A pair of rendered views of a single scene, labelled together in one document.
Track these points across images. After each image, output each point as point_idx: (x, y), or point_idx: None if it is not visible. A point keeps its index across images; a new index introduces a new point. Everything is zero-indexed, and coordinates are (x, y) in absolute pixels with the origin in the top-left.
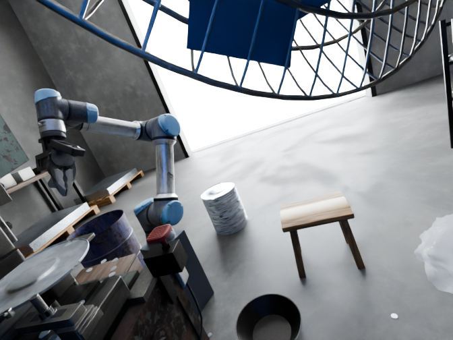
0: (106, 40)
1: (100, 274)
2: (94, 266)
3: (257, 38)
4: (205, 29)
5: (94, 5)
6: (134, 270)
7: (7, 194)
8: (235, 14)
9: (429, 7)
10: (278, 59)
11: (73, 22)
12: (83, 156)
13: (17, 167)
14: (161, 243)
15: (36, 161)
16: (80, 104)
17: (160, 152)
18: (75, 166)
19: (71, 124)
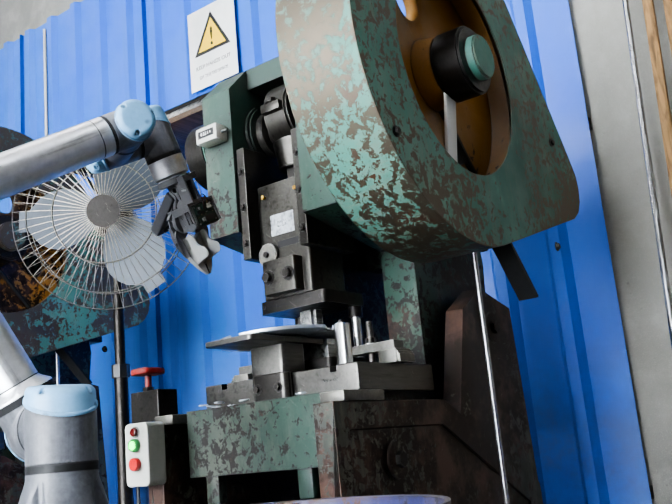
0: (180, 275)
1: None
2: None
3: (151, 284)
4: (160, 278)
5: (177, 267)
6: (190, 411)
7: (243, 254)
8: (153, 278)
9: (87, 297)
10: (149, 290)
11: (183, 271)
12: (157, 235)
13: (220, 244)
14: (151, 382)
15: (214, 204)
16: None
17: None
18: (172, 239)
19: (132, 154)
